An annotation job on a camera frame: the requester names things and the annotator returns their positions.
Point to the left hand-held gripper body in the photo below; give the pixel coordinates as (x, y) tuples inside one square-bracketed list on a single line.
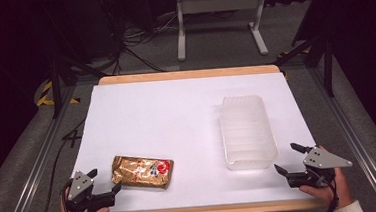
[(82, 193)]

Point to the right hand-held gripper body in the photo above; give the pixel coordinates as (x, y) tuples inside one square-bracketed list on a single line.
[(319, 167)]

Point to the gold snack packet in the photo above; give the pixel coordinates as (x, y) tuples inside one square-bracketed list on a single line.
[(143, 172)]

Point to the translucent plastic container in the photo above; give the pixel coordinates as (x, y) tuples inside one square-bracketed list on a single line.
[(247, 132)]

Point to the person's right hand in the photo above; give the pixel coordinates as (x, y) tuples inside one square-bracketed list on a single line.
[(330, 191)]

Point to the white sleeve cuff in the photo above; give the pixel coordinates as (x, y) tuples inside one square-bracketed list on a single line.
[(348, 209)]

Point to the white paper sheet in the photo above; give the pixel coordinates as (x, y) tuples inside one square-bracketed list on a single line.
[(192, 142)]

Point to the yellow black floor tape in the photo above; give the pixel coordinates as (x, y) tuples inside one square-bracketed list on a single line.
[(50, 95)]

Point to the black tripod stand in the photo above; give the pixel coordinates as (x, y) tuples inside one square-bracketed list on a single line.
[(319, 53), (57, 61)]

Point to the white metal stand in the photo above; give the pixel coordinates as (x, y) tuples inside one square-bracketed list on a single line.
[(220, 20)]

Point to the aluminium rail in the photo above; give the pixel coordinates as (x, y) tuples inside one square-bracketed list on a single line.
[(36, 163), (355, 137)]

